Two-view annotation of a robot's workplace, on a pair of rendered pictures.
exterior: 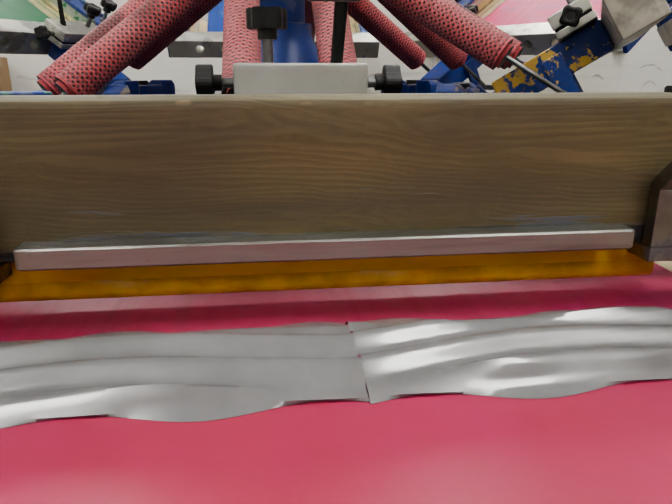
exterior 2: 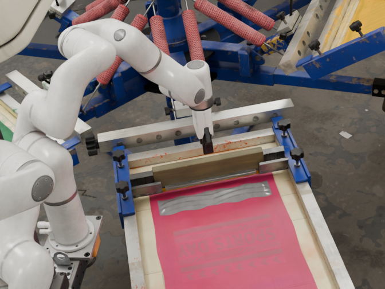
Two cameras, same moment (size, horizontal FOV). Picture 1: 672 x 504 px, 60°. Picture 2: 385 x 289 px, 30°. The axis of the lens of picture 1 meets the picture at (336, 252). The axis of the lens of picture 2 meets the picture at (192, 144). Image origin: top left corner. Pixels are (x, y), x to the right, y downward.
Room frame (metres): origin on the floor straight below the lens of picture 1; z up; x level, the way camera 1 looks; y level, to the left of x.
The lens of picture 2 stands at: (-1.47, -0.04, 2.49)
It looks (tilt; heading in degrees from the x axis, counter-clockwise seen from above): 38 degrees down; 3
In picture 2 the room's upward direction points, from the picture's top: 8 degrees counter-clockwise
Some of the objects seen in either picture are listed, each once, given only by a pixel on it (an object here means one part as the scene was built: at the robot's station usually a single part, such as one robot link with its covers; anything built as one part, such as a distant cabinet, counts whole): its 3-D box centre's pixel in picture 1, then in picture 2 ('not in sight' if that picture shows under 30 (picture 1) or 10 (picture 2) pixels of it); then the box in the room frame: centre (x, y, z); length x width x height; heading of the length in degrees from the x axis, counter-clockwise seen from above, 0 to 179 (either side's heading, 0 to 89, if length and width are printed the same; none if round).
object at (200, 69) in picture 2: not in sight; (186, 84); (0.27, 0.03, 1.36); 0.15 x 0.10 x 0.11; 133
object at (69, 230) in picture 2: not in sight; (60, 214); (-0.07, 0.40, 1.21); 0.16 x 0.13 x 0.15; 81
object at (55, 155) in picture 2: not in sight; (50, 168); (-0.06, 0.39, 1.37); 0.13 x 0.10 x 0.16; 43
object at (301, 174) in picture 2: not in sight; (290, 156); (0.36, -0.27, 0.98); 0.30 x 0.05 x 0.07; 7
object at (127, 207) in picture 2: not in sight; (124, 188); (0.29, 0.28, 0.98); 0.30 x 0.05 x 0.07; 7
